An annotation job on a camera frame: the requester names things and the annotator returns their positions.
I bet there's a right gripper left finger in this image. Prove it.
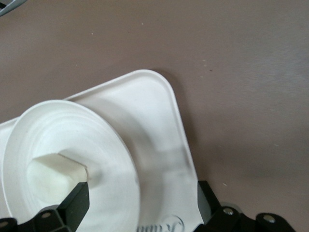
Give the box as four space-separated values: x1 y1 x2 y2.
0 181 91 232

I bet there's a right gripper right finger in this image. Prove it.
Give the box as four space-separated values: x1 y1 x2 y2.
195 180 309 232

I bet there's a small cream steamed bun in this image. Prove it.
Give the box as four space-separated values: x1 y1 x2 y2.
27 152 90 202

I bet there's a round cream plate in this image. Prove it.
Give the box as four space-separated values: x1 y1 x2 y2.
1 99 142 232

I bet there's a cream rabbit print tray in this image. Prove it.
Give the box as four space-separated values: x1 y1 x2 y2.
0 69 205 232

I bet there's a brown table cover cloth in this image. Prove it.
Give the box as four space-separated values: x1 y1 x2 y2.
0 0 309 232

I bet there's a grey metal camera bracket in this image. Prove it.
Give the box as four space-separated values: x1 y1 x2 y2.
0 0 16 16

